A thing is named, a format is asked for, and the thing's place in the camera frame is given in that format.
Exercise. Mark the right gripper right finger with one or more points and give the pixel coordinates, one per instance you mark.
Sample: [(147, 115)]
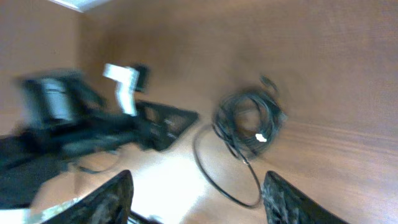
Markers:
[(286, 204)]

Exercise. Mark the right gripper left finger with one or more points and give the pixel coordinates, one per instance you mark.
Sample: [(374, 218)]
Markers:
[(108, 204)]

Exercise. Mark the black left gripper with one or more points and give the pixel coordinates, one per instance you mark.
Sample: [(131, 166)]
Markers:
[(157, 127)]

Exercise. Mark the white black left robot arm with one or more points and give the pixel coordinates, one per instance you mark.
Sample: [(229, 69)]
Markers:
[(68, 119)]

